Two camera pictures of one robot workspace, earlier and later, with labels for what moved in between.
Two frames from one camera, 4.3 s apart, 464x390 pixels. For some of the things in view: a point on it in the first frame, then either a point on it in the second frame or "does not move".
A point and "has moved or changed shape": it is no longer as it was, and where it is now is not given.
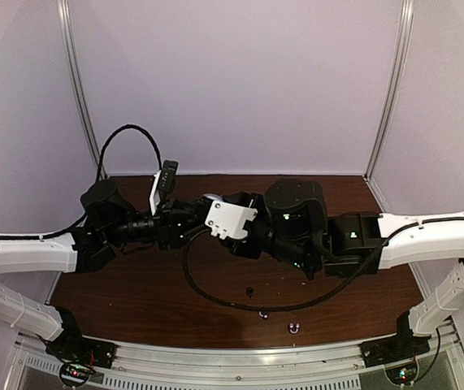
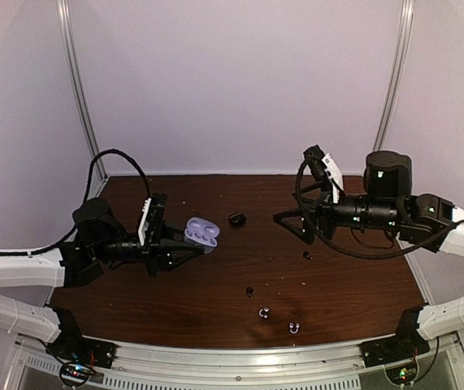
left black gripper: [173, 223] → [160, 253]
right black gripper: [244, 199] → [322, 205]
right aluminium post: [401, 56] does not move
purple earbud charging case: [214, 197] has moved or changed shape
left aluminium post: [69, 36] does not move
